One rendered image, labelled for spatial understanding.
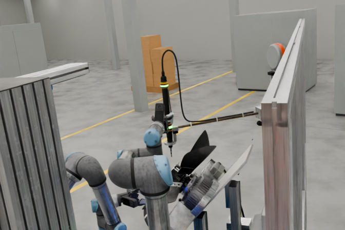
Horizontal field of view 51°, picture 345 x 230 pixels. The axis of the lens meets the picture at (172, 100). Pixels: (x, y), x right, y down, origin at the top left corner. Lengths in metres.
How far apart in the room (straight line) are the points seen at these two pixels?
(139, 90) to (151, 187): 7.04
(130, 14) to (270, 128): 7.65
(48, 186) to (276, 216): 0.86
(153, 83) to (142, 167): 9.24
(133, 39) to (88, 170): 6.45
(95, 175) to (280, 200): 1.37
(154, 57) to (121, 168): 9.06
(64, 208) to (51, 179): 0.13
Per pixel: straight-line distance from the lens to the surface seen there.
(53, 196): 1.38
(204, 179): 2.30
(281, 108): 0.59
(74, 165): 1.98
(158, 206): 1.43
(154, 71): 10.48
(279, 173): 0.63
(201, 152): 2.13
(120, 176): 1.37
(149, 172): 1.35
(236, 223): 2.39
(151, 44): 10.45
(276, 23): 9.18
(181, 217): 2.28
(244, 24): 9.52
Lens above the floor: 2.20
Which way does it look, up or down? 14 degrees down
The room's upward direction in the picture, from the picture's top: 6 degrees counter-clockwise
